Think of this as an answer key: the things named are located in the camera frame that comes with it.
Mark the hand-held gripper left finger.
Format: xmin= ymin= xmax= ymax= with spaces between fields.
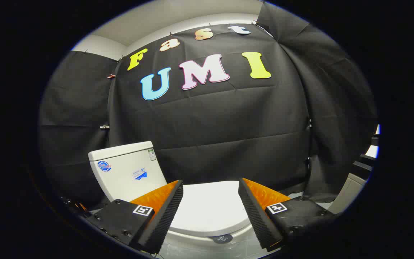
xmin=85 ymin=180 xmax=184 ymax=254

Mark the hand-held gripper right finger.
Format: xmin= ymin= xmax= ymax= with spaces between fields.
xmin=238 ymin=178 xmax=337 ymax=252

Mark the black lid pull tab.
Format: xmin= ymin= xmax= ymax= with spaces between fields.
xmin=209 ymin=234 xmax=233 ymax=244

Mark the white toilet lid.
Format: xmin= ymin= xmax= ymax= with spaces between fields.
xmin=169 ymin=181 xmax=253 ymax=237

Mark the white ceramic toilet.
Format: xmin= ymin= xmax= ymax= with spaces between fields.
xmin=88 ymin=141 xmax=255 ymax=256

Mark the orange and black device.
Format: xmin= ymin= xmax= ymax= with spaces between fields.
xmin=73 ymin=201 xmax=89 ymax=217

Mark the grey and white striped board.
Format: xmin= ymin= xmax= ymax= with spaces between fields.
xmin=327 ymin=124 xmax=381 ymax=215

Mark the black backdrop cloth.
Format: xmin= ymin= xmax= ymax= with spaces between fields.
xmin=38 ymin=2 xmax=378 ymax=211

